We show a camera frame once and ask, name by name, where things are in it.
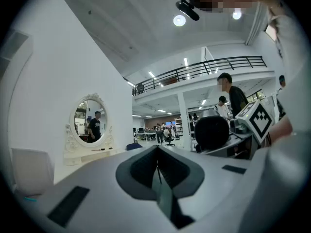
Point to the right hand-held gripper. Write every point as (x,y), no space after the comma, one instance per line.
(258,120)

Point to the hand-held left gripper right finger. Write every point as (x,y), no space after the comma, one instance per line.
(192,176)

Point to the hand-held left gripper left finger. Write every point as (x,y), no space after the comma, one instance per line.
(126,176)

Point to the black items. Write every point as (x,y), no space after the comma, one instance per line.
(211,132)

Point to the person's right forearm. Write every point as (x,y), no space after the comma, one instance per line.
(281,130)

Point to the cream white dressing table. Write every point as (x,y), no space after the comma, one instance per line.
(73,171)

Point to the dark blue chair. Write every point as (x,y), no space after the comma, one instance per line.
(133,146)

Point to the white storage shelving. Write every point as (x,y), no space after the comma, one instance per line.
(178,127)

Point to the black office chair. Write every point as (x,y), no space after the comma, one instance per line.
(170,139)

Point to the white ornate oval mirror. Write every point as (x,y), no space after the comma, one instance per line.
(73,144)

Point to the black balcony railing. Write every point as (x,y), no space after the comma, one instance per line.
(194,68)

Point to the white padded chair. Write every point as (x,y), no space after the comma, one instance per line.
(31,171)

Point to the small teal comb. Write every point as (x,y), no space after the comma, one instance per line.
(30,199)

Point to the person's cream shirt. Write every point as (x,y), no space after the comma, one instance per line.
(290,47)

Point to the round ceiling light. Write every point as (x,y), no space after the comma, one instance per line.
(179,20)

